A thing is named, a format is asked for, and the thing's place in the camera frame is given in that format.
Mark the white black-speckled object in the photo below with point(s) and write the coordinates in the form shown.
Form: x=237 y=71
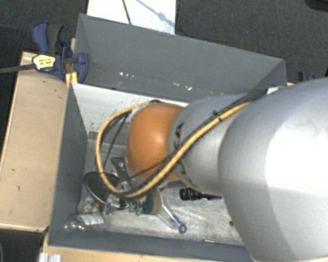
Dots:
x=86 y=205

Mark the dark grey round dish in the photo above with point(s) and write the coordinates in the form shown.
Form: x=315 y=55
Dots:
x=95 y=185

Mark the pale wood board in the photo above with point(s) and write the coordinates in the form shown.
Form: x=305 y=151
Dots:
x=31 y=148

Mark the clear glass thing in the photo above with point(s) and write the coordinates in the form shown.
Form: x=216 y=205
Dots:
x=87 y=219

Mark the black cylinder on white bracket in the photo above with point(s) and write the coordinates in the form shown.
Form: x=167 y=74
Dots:
x=190 y=194

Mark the grey metal bin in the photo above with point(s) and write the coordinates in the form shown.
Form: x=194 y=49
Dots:
x=169 y=59

